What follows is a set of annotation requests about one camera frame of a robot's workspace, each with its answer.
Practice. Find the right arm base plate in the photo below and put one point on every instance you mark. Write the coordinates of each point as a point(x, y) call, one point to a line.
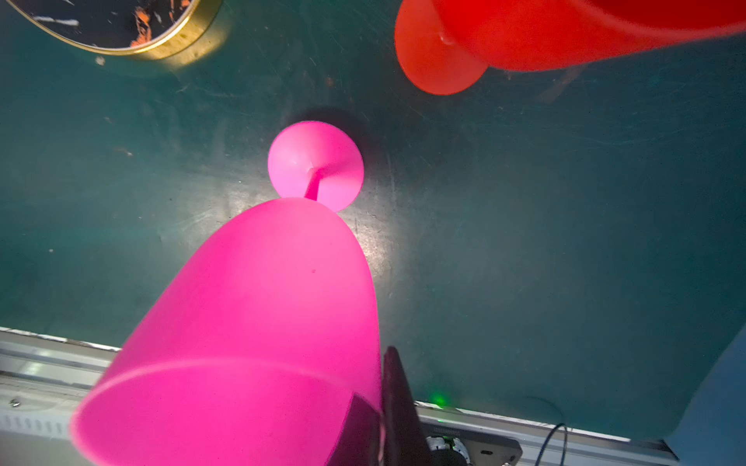
point(451, 446)

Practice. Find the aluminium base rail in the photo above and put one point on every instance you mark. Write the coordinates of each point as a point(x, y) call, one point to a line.
point(44, 378)

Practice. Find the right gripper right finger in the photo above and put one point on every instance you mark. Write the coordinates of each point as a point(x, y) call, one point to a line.
point(405, 442)

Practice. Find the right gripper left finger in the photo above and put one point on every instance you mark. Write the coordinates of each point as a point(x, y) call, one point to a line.
point(360, 437)

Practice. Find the red wine glass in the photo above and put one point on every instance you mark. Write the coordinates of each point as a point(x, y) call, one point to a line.
point(444, 47)

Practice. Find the gold wire wine glass rack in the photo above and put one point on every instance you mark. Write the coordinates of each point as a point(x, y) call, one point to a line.
point(146, 29)

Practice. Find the pink wine glass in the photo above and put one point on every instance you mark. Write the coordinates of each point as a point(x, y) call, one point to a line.
point(253, 353)

